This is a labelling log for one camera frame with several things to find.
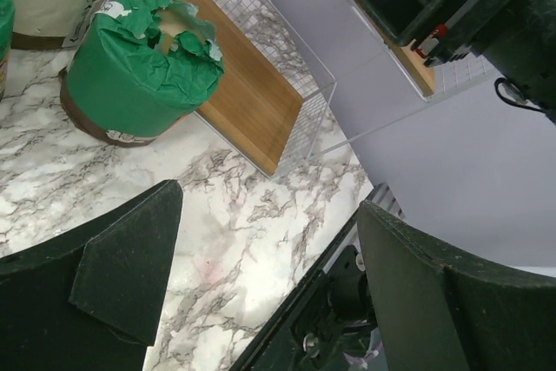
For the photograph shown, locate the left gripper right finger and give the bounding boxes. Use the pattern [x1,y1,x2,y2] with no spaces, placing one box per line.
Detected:
[358,201,555,370]

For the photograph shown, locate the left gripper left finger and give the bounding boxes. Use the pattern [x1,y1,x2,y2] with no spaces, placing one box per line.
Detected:
[1,180,182,370]

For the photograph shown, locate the green roll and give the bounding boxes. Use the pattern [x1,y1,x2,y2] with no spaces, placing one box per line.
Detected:
[0,0,15,97]
[60,0,224,148]

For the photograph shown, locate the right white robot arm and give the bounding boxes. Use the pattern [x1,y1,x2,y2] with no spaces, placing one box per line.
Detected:
[355,0,555,119]

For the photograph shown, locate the bottom wooden shelf board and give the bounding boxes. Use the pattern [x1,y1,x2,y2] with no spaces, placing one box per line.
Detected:
[181,0,304,176]

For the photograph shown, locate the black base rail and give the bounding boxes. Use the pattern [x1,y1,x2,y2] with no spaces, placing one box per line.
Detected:
[228,244,387,371]

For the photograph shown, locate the white wire shelf rack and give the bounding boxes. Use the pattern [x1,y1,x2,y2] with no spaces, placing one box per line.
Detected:
[93,0,492,179]

